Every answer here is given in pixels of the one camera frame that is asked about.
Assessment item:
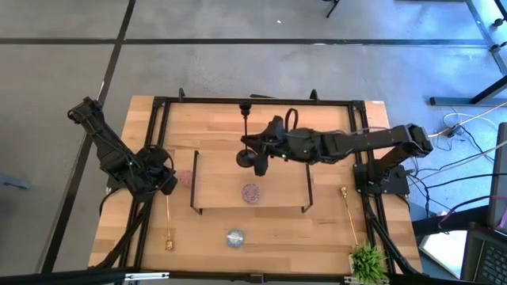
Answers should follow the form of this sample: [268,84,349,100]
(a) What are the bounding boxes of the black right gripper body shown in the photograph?
[253,115,324,177]

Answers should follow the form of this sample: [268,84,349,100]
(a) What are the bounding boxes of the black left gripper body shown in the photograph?
[136,144,178,197]

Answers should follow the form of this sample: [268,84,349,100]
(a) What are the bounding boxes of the black candlestick holder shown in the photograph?
[235,101,258,169]

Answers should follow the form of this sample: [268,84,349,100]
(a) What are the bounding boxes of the maroon patterned round candle holder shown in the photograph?
[241,183,262,204]

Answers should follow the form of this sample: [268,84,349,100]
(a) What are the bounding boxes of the wooden shelf riser black legs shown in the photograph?
[189,149,314,215]

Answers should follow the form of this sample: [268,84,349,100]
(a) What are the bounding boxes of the gold candlestick holder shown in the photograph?
[163,193,175,252]
[339,186,361,249]

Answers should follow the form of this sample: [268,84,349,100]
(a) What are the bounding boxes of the teal patterned round candle holder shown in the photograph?
[226,228,246,249]

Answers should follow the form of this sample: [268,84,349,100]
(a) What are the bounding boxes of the green artificial plant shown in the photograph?
[349,243,389,285]

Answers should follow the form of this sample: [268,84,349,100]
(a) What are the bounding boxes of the black stand leg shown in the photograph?
[322,0,341,19]

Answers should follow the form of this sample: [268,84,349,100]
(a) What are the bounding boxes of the grey flat floor object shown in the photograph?
[0,170,32,190]

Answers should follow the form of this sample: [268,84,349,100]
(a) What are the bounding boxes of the black stand base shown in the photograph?
[411,204,492,238]

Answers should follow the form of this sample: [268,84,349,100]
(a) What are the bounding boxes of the black office desk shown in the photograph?
[429,0,507,107]

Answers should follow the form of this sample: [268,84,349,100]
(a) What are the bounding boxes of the white flat panel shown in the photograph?
[418,230,467,279]

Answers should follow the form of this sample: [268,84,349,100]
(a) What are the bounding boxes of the grey computer monitor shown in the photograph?
[487,121,507,229]

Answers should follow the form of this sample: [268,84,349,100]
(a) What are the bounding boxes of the black laptop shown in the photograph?
[461,227,507,285]

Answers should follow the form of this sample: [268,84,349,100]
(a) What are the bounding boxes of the black office chair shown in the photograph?
[487,15,507,55]

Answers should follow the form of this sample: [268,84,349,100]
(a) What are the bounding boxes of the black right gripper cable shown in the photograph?
[284,107,299,134]

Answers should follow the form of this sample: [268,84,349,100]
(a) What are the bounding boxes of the black aluminium table frame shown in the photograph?
[94,87,423,278]

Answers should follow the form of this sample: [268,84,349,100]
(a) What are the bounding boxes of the silver metal bracket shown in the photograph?
[124,272,170,283]

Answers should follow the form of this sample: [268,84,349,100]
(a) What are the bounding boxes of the black camera gantry beam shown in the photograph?
[0,267,507,285]

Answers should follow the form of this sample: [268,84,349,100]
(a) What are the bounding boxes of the white cable coil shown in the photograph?
[442,112,499,135]

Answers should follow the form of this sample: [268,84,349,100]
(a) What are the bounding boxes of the black floor cable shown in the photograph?
[411,172,507,222]

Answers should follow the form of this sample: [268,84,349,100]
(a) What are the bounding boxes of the beige cable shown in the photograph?
[454,139,507,166]
[429,101,507,139]

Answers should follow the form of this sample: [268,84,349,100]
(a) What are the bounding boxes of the red cable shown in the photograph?
[437,194,507,231]

